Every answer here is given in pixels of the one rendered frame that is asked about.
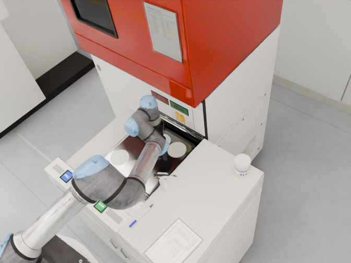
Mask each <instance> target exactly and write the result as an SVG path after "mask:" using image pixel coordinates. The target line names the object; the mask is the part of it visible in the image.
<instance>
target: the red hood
mask: <svg viewBox="0 0 351 263"><path fill-rule="evenodd" d="M61 3H62V5H63V7H64V10H65V12H66V15H67V17H68V19H69V22H70V24H71V26H72V29H73V31H74V34H75V36H76V39H77V41H78V43H79V46H80V48H81V49H82V50H84V51H86V52H88V53H90V54H92V55H93V56H95V57H97V58H99V59H101V60H103V61H105V62H107V63H109V64H111V65H113V66H114V67H116V68H118V69H120V70H122V71H124V72H126V73H128V74H130V75H132V76H134V77H135V78H137V79H139V80H141V81H143V82H145V83H147V84H149V85H151V86H153V87H155V88H156V89H158V90H160V91H162V92H164V93H166V94H168V95H170V96H172V97H174V98H176V99H177V100H179V101H181V102H183V103H185V104H187V105H189V106H191V107H193V108H196V107H197V106H198V105H199V104H200V103H201V102H202V101H203V100H204V99H205V98H206V97H207V96H208V95H209V94H210V93H211V92H212V91H213V90H214V89H215V88H216V87H217V86H218V85H219V84H220V83H221V82H222V81H223V80H224V79H225V78H226V77H227V76H228V75H229V74H230V73H231V72H232V71H233V70H234V69H235V68H236V67H237V66H238V65H239V64H240V63H241V62H242V61H243V60H244V59H245V58H246V57H247V56H248V55H249V54H250V53H251V52H252V51H253V50H254V49H255V48H256V47H257V46H258V45H259V44H260V43H261V42H262V41H263V40H264V39H265V38H266V37H267V36H268V35H269V34H270V33H271V32H272V31H273V30H274V29H275V28H276V27H277V26H278V25H279V24H280V19H281V14H282V7H283V0H61Z"/></svg>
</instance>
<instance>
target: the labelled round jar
mask: <svg viewBox="0 0 351 263"><path fill-rule="evenodd" d="M250 165H251V159H250V157H249V156H248V155H246V154H239V155H237V156H236V157H235V174H236V176H238V177H247V176H248V175H249V173H250Z"/></svg>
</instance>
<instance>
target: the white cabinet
mask: <svg viewBox="0 0 351 263"><path fill-rule="evenodd" d="M51 181H52V180H51ZM52 182H53V181H52ZM53 184H54V185H55V186H56V187H57V188H58V190H59V191H60V192H61V193H62V194H63V193H64V191H63V190H62V189H61V188H60V187H58V186H57V185H56V184H55V183H54V182H53ZM261 191H262V189H261V190H260V191H259V193H258V194H257V195H256V197H255V198H254V199H253V200H252V202H251V203H250V205H249V206H248V207H247V209H246V210H245V212H244V213H243V214H242V216H241V217H240V218H239V220H238V221H237V222H236V224H235V225H234V226H233V228H232V229H231V230H230V232H229V233H228V234H227V236H226V237H225V238H224V240H223V241H222V243H221V244H220V245H219V246H218V248H217V249H216V250H215V252H214V253H213V255H212V256H211V258H210V259H209V260H208V262H207V263H239V261H240V260H241V258H242V257H243V255H244V254H245V253H246V251H247V250H248V248H249V247H250V246H251V244H252V243H253V238H254V231H255V225H256V220H257V216H258V209H259V203H260V197H261ZM78 214H79V215H80V216H81V218H82V219H83V220H84V221H85V222H86V224H87V225H88V226H89V227H90V229H91V230H92V231H93V232H94V233H96V234H97V235H98V236H99V237H100V238H101V239H102V240H103V241H104V242H105V243H106V244H107V245H109V246H110V247H111V248H112V249H113V250H114V251H115V252H116V253H117V254H118V255H119V256H120V257H122V258H123V259H124V260H125V261H126V262H127V263H145V262H144V261H142V260H141V259H140V258H139V257H138V256H137V255H136V254H135V253H133V252H132V251H131V250H130V249H129V248H128V247H127V246H126V245H124V244H123V243H122V242H121V241H119V240H118V239H117V238H116V237H115V236H114V235H113V234H112V233H110V232H109V231H108V230H107V229H106V228H105V227H104V226H103V225H102V224H100V223H99V222H98V221H97V220H96V219H95V218H94V217H93V216H91V215H90V214H89V213H88V212H87V211H86V210H85V209H84V208H83V209H82V210H81V211H80V212H79V213H78Z"/></svg>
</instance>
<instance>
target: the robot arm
mask: <svg viewBox="0 0 351 263"><path fill-rule="evenodd" d="M162 123H163V124H162ZM124 130H125V131H126V132H127V133H128V134H129V135H130V136H133V137H136V136H138V137H139V138H140V139H141V140H142V141H143V142H144V143H145V147H144V148H143V150H142V152H141V154H140V155H139V157H138V159H137V161H136V163H135V164H134V166H133V168H132V170H131V172H130V173H129V175H128V177H125V176H124V175H123V174H121V173H120V172H119V171H118V170H117V169H116V168H115V167H114V166H113V165H112V164H111V163H110V161H108V160H106V159H105V158H104V157H103V156H101V155H99V154H97V155H95V156H92V157H91V158H89V159H87V160H86V161H85V162H83V163H82V164H81V165H80V166H79V167H78V168H77V169H76V170H75V171H74V172H73V173H72V176H73V178H72V180H71V187H70V188H69V189H68V190H67V191H66V192H64V193H63V194H62V195H61V196H60V197H59V198H58V199H57V200H56V201H55V202H54V203H52V204H51V205H50V206H49V207H48V208H47V210H46V211H44V212H43V213H42V214H41V215H40V216H39V217H38V218H37V219H36V220H35V221H33V222H32V223H31V224H30V225H29V226H28V227H27V228H26V229H25V230H24V231H22V230H21V231H17V232H16V233H15V234H13V233H8V234H7V235H6V236H5V238H4V239H3V240H2V241H1V243H0V263H55V262H54V261H53V259H52V258H50V257H49V256H47V255H44V254H41V252H42V247H43V246H44V245H45V244H46V243H47V242H48V241H49V240H50V239H51V238H52V237H53V236H54V235H55V234H56V233H58V232H59V231H60V230H61V229H62V228H63V227H64V226H65V225H66V224H68V223H69V221H70V220H71V219H72V218H73V217H74V216H76V215H77V214H78V213H79V212H80V211H81V210H82V209H83V208H84V207H85V206H87V205H88V204H95V203H96V202H97V201H98V200H100V201H101V202H103V203H104V204H105V205H106V206H107V207H109V208H111V209H114V210H124V209H128V208H131V207H133V206H134V205H136V204H137V203H139V202H140V200H141V199H142V198H143V196H144V194H145V191H146V186H145V185H146V183H147V181H148V179H149V176H150V174H151V172H152V170H153V168H154V166H155V163H156V161H157V159H158V157H159V156H161V155H163V154H164V153H165V152H166V151H167V150H168V149H169V144H168V142H167V141H166V138H165V136H163V130H164V131H165V125H164V122H161V117H160V113H159V110H158V103H157V101H156V98H155V97H154V96H153V95H145V96H143V97H141V99H140V107H139V108H138V109H137V110H136V112H135V113H134V114H133V115H132V116H131V117H130V118H129V119H128V120H127V122H126V123H125V124H124Z"/></svg>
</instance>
